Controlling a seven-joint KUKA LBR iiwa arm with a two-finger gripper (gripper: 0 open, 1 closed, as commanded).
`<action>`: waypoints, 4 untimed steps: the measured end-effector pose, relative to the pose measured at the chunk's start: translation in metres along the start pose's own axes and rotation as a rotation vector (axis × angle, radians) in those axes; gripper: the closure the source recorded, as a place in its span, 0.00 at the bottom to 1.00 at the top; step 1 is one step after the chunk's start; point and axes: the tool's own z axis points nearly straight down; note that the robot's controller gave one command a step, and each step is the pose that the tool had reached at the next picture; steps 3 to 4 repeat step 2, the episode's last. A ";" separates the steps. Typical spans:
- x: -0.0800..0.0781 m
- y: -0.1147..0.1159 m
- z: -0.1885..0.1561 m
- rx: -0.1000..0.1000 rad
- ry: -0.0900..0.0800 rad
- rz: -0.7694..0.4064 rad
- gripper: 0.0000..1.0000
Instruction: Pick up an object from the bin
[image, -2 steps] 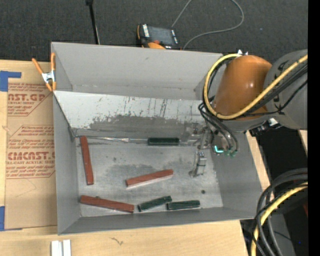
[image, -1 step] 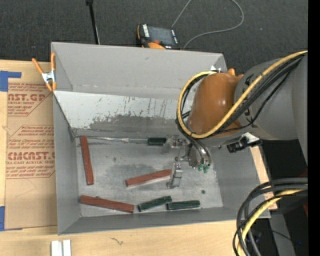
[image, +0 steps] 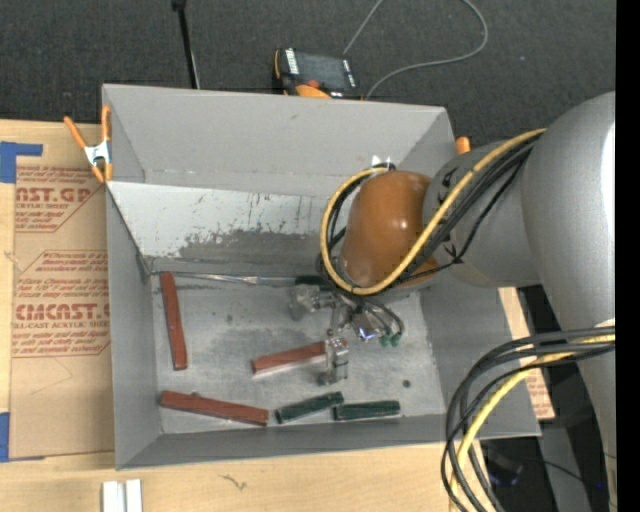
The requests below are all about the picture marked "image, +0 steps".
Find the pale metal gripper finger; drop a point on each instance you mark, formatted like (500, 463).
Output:
(311, 299)
(338, 356)

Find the red-brown flat block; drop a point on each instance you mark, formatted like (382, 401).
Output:
(287, 357)
(174, 320)
(215, 408)

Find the grey metal bin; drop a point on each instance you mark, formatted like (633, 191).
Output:
(230, 135)

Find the dark green flat block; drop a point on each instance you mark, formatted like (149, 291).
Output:
(307, 407)
(367, 410)

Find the brown cardboard board red print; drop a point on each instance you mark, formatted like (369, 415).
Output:
(55, 390)

